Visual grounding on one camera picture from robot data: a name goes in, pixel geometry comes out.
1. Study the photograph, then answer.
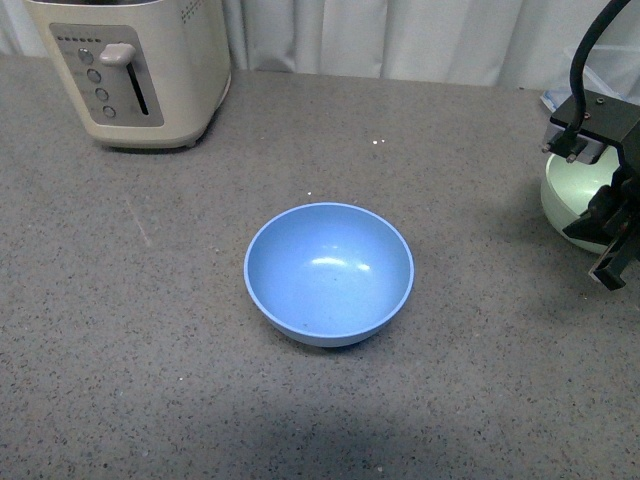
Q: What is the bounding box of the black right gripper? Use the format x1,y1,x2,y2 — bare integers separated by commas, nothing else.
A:
549,90,639,290

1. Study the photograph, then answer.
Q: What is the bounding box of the green bowl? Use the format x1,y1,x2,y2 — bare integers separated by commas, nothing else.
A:
540,147,619,255

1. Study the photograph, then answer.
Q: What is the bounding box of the blue bowl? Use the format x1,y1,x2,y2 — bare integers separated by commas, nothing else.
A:
243,202,415,348

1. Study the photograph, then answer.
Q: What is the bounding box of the clear plastic container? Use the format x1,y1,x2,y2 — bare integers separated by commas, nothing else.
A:
541,45,639,111

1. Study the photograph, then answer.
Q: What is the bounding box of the white curtain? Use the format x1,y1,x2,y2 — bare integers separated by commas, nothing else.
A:
0,0,640,91

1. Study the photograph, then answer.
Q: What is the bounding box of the cream two-slot toaster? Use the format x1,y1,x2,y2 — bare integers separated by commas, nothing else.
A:
25,0,231,149

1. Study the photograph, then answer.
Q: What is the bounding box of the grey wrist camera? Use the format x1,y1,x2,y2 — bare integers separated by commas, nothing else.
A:
542,123,606,165

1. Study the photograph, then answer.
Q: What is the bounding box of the black camera cable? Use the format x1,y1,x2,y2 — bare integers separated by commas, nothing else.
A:
539,0,632,164

